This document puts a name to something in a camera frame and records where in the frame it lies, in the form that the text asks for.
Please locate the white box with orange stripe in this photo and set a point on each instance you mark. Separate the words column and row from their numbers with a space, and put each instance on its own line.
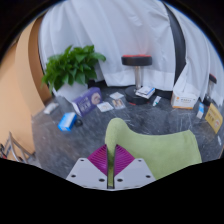
column 184, row 100

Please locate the grey metal frame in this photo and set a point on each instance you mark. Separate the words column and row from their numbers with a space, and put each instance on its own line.
column 11, row 143

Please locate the white and blue flat box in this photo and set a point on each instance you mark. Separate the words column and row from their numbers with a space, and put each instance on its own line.
column 145, row 92

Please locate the purple cardboard box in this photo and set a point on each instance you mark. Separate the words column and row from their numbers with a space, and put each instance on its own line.
column 87, row 101

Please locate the light green towel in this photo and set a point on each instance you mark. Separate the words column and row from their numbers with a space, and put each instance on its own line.
column 160, row 146

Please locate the small blue white carton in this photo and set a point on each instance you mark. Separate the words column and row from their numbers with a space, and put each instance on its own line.
column 200, row 110

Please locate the green plant in white pot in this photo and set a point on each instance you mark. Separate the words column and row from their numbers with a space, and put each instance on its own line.
column 73, row 65

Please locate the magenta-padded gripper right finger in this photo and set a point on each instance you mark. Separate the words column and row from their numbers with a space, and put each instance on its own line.
column 135, row 173

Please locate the small black round item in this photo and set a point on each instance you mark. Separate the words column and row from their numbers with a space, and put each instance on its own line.
column 78, row 122

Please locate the yellow cardboard box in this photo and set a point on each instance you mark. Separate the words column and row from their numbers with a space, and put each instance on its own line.
column 213, row 117

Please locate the small flat sachet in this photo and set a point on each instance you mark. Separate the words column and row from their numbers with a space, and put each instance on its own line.
column 116, row 95
column 105, row 106
column 119, row 104

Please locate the white curtain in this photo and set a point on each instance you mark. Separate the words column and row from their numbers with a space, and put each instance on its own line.
column 116, row 30
column 200, row 50

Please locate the small white tube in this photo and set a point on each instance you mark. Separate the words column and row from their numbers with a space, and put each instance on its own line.
column 156, row 101
column 219, row 140

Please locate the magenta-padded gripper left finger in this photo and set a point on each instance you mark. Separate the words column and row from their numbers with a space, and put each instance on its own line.
column 85, row 173

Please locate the black stool with red seat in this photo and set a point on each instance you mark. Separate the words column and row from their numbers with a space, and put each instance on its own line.
column 212, row 79
column 136, row 60

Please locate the white flat packet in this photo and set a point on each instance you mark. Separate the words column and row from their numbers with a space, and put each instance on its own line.
column 50, row 108

